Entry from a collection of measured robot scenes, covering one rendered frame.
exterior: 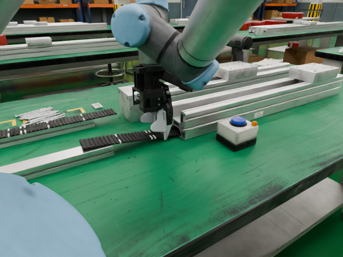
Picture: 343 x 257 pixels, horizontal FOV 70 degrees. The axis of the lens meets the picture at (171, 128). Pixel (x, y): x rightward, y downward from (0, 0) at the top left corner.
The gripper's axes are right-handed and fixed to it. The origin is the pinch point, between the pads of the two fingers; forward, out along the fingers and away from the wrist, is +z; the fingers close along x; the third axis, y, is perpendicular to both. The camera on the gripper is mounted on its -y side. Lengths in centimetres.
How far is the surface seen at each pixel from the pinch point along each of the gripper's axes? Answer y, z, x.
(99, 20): -278, 17, -1047
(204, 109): -10.7, -6.5, 5.5
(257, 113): -33.5, -0.6, 5.7
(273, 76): -65, -5, -14
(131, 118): 4.1, -0.1, -13.5
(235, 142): -12.3, -1.1, 17.3
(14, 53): 35, -4, -153
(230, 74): -37.5, -9.3, -12.7
